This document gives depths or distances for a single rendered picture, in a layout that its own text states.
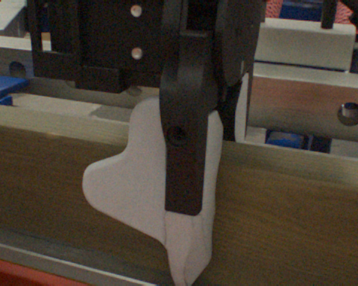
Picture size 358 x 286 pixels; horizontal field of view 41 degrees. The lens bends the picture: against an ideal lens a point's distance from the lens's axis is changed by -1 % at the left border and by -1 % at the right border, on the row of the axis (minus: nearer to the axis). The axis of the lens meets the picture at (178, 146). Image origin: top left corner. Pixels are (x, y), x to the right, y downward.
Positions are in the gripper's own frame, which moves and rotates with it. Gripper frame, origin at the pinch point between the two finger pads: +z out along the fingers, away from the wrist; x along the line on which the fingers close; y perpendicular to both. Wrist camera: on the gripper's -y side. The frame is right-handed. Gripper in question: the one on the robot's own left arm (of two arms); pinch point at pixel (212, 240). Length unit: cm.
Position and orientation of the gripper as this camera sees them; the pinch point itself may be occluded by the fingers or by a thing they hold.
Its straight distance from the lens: 24.7
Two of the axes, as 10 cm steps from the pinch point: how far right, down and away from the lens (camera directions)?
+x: -3.3, 3.6, -8.7
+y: -9.4, -1.5, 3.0
